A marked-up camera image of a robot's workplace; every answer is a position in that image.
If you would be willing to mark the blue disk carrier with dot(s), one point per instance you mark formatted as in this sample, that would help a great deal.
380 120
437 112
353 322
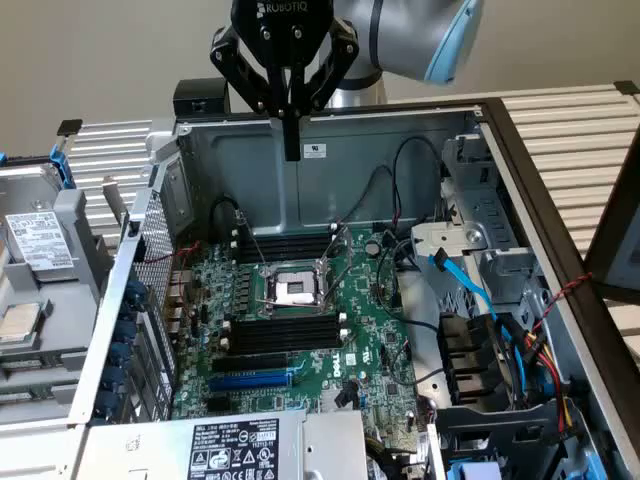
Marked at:
62 170

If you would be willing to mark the short black expansion slot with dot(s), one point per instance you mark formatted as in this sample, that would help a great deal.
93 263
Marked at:
222 405

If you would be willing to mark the thin metal locking lever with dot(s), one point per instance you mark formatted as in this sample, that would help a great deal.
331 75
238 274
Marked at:
252 239
338 282

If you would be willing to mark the long black expansion slot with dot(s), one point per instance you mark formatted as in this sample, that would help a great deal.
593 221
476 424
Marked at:
250 362

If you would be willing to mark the round coin battery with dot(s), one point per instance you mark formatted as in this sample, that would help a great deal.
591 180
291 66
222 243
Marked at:
371 247

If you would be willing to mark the silver bay latch bracket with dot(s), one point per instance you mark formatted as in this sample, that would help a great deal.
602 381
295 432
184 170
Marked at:
450 235

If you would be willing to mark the green motherboard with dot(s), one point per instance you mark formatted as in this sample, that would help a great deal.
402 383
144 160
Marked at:
360 285

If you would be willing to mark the silver CPU chip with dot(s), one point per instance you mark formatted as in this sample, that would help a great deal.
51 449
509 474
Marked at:
20 322

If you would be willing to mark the metal disk bay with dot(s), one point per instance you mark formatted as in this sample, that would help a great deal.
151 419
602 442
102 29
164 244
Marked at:
490 215

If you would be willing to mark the black profile end cap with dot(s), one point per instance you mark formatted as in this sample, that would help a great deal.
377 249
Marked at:
627 87
70 127

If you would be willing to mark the open grey black PC case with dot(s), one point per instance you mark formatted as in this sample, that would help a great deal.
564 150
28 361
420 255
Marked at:
350 175

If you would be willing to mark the metal socket cover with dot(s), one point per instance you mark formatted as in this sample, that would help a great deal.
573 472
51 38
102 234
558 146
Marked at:
337 245

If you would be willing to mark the black plug connector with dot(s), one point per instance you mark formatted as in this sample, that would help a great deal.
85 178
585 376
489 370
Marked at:
346 397

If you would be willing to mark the grey plastic case latch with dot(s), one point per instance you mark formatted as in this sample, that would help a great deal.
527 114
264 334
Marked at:
160 145

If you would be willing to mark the grey parts rack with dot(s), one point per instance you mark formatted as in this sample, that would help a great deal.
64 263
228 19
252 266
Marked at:
60 310

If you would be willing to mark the silver rear port block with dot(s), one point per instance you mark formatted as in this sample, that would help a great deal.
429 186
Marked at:
177 292

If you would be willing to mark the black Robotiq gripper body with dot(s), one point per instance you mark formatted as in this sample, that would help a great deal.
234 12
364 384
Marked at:
280 20

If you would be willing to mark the black box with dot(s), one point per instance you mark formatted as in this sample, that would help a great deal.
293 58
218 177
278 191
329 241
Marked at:
200 95

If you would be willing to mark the silver hard disk white label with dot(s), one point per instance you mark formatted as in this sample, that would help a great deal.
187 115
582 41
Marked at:
40 240

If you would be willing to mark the black RAM slot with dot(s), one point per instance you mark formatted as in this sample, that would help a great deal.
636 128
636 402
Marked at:
285 330
285 251
285 322
285 236
285 244
285 347
285 258
285 339

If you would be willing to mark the grey power supply unit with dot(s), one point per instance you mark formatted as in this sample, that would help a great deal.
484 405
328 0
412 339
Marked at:
140 450

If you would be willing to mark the black plastic disk bracket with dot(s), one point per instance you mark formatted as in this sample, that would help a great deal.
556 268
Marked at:
500 430

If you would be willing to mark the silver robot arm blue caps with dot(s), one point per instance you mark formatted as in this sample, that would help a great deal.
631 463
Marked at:
400 30

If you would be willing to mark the silver CPU socket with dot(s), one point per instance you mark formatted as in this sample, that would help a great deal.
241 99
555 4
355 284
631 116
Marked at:
290 290

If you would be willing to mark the blue card retention clip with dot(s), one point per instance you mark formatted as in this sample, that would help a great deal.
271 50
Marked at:
111 382
135 292
119 354
127 326
104 405

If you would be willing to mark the dark framed panel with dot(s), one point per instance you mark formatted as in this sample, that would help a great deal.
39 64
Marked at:
625 250

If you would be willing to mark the blue plastic tab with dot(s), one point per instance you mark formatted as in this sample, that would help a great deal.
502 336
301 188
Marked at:
472 472

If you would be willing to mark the blue expansion slot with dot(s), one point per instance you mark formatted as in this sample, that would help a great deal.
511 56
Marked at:
250 382

